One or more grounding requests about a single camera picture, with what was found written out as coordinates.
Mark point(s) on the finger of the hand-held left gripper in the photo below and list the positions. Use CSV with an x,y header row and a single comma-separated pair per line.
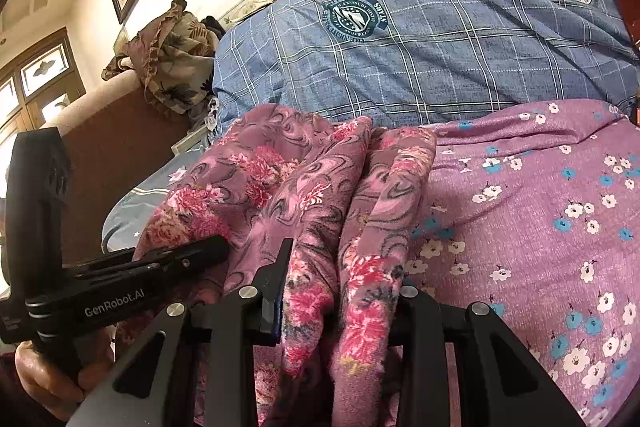
x,y
200,249

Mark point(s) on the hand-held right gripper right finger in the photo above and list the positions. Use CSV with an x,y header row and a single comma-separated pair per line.
x,y
420,322

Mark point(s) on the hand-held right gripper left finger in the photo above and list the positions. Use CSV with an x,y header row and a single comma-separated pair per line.
x,y
272,307

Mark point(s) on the pink floral garment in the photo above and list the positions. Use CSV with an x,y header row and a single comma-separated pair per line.
x,y
310,187

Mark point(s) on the person's left hand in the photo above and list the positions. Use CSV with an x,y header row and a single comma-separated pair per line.
x,y
50,377

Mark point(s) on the grey-blue star-print sheet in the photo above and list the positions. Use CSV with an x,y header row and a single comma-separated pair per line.
x,y
145,197

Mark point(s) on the wooden framed window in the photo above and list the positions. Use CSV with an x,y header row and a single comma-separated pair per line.
x,y
45,67

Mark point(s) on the purple floral bed sheet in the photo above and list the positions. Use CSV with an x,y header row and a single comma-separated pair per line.
x,y
525,207

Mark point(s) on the beige leaf-print ruffled cloth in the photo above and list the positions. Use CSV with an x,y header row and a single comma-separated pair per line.
x,y
170,57

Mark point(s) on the blue plaid quilt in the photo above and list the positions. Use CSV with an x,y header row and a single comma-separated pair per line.
x,y
450,57

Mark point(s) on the red object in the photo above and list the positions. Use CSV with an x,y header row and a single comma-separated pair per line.
x,y
631,7

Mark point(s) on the brown padded bed frame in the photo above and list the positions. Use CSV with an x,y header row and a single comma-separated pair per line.
x,y
115,132

